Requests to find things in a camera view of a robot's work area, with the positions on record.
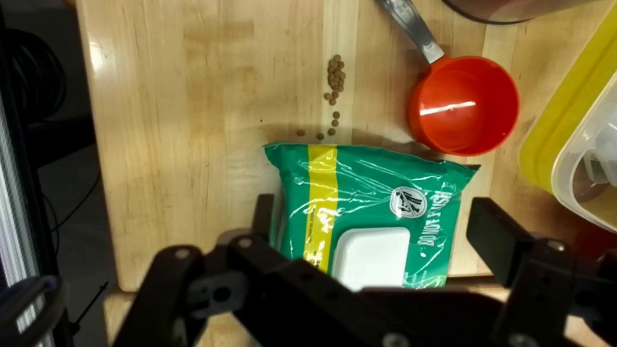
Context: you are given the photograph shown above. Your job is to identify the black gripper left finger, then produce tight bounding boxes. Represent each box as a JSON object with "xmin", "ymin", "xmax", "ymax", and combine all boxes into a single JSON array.
[{"xmin": 112, "ymin": 191, "xmax": 388, "ymax": 347}]

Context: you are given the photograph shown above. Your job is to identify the red plastic bowl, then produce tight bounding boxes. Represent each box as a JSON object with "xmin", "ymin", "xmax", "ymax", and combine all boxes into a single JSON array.
[{"xmin": 575, "ymin": 218, "xmax": 617, "ymax": 263}]

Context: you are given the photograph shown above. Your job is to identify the green disinfecting wipes pack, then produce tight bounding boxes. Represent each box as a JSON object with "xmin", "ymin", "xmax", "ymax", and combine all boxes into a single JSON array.
[{"xmin": 264, "ymin": 141, "xmax": 482, "ymax": 294}]

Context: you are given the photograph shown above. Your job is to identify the scattered brown pellets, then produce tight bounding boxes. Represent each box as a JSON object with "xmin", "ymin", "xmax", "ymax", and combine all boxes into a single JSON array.
[{"xmin": 293, "ymin": 53, "xmax": 349, "ymax": 143}]

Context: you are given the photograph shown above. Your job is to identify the yellow lidded plastic container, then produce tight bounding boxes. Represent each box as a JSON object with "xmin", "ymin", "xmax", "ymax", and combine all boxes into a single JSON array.
[{"xmin": 519, "ymin": 6, "xmax": 617, "ymax": 234}]

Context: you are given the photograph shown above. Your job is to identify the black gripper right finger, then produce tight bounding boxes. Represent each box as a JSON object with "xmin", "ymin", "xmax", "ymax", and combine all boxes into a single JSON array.
[{"xmin": 465, "ymin": 195, "xmax": 617, "ymax": 347}]

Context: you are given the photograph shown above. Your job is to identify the red measuring cup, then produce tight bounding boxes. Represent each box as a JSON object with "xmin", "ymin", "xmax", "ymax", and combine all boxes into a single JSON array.
[{"xmin": 374, "ymin": 0, "xmax": 521, "ymax": 157}]

